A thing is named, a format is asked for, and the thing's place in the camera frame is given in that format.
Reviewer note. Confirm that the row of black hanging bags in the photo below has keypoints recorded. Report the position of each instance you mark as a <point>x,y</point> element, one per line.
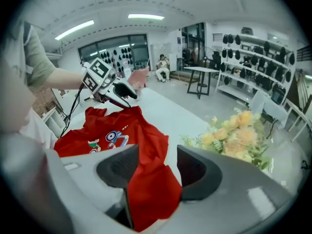
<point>122,57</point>

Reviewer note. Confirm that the table with light blue cloth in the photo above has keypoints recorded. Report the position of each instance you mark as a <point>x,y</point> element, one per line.
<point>268,106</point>

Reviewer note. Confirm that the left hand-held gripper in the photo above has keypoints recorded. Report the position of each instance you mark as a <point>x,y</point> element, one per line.
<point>97,74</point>

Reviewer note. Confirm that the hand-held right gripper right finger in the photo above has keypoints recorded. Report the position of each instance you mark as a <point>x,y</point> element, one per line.
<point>219,191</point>

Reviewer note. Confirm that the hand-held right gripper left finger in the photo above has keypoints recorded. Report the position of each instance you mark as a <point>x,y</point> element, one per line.
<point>97,169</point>

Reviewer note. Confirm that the ceiling light tube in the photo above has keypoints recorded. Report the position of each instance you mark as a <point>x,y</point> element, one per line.
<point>146,16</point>
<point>73,30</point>

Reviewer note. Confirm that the black-legged table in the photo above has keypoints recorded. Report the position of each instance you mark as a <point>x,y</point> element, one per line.
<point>202,69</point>

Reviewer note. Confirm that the red t-shirt with print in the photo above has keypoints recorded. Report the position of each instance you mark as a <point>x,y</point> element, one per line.
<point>146,135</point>

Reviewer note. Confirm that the pink armchair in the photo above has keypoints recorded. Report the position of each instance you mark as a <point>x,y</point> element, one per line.
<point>139,78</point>

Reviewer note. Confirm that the yellow artificial flower bouquet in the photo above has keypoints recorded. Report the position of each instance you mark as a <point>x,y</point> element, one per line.
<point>241,130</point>

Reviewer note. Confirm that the person's left forearm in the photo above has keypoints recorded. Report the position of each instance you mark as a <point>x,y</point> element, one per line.
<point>65,80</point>

